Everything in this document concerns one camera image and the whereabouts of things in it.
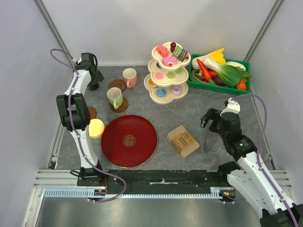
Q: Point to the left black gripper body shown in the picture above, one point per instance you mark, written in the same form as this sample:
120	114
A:
96	79

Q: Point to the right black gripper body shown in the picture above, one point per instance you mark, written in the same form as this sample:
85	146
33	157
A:
216	127

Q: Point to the metal serving tongs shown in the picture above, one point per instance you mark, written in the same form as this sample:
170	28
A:
210	139

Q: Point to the light green mug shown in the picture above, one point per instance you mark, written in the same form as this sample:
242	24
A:
115	97

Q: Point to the purple sprinkled donut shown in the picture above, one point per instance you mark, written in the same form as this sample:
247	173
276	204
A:
176	90

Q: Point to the pink mug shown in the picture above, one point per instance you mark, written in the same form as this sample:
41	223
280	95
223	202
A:
130	77

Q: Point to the green sandwich cookie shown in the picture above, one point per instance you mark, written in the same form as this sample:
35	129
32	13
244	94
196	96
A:
170	75
179	71

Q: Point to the blue white orange donut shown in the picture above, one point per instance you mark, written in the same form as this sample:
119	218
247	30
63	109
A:
161	93

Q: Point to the brown layered cake slice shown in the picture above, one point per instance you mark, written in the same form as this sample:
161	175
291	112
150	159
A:
183	56

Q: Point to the orange glazed donut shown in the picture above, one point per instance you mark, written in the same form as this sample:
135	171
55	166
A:
151	84

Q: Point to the pink sandwich cookie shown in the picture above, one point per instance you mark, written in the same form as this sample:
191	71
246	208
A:
158	76

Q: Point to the pink layered cake slice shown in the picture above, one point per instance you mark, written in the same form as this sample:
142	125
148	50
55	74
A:
169	61

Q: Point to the red layered cake slice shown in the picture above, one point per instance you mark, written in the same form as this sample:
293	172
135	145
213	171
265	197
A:
162	51

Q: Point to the green layered cake slice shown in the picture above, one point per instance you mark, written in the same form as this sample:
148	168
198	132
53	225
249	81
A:
177	51

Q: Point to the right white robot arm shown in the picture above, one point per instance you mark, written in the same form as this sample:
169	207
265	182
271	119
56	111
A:
255	183

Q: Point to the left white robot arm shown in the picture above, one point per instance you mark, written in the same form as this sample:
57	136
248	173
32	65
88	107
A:
75	117

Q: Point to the green plastic vegetable crate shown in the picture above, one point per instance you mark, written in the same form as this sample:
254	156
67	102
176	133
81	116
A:
213	87

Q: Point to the toy purple eggplant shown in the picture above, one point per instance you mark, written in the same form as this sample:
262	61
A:
218	82

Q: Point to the brown wooden coaster far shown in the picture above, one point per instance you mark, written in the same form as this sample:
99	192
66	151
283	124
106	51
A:
118	83

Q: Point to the brown wooden coaster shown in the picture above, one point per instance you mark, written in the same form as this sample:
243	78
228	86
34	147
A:
92	112
122	108
118	83

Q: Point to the wooden block with label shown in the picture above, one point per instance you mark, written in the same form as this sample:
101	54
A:
182	141

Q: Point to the small orange toy carrot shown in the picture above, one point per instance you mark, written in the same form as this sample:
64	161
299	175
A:
241	85

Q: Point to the toy bok choy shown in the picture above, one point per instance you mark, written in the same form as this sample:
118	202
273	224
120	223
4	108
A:
229	75

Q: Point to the brown wooden coaster left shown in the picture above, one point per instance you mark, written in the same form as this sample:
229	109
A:
92	112

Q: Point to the cream three-tier dessert stand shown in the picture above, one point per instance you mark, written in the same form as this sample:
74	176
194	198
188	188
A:
166	83

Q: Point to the toy white radish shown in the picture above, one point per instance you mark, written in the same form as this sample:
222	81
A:
236	64

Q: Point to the brown wooden coaster near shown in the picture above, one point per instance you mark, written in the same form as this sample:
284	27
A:
122	108

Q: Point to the toy yellow corn cabbage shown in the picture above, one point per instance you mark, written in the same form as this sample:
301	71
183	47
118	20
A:
218	56

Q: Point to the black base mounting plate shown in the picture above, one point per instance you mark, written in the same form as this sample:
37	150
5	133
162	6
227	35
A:
148	182

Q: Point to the dark red round tray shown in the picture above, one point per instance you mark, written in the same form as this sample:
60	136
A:
129	141

